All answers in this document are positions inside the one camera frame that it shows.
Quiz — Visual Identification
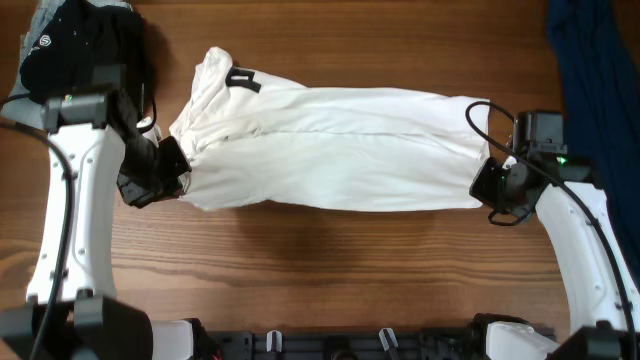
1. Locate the white Puma t-shirt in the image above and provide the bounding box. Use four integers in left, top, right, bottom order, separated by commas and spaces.
170, 47, 489, 212

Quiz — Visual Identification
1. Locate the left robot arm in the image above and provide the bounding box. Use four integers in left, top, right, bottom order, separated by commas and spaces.
1, 64, 208, 359

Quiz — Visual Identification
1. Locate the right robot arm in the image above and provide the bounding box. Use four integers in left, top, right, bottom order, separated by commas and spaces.
470, 110, 639, 359

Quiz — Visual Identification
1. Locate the black garment with logo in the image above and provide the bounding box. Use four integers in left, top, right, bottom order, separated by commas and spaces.
20, 0, 153, 104

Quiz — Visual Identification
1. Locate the light blue folded garment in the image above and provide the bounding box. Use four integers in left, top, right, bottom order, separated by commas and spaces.
1, 0, 134, 129

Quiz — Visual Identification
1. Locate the navy blue garment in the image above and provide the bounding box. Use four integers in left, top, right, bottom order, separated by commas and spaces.
546, 0, 639, 281

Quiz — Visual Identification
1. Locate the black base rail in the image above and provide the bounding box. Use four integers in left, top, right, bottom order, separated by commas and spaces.
209, 328, 483, 360

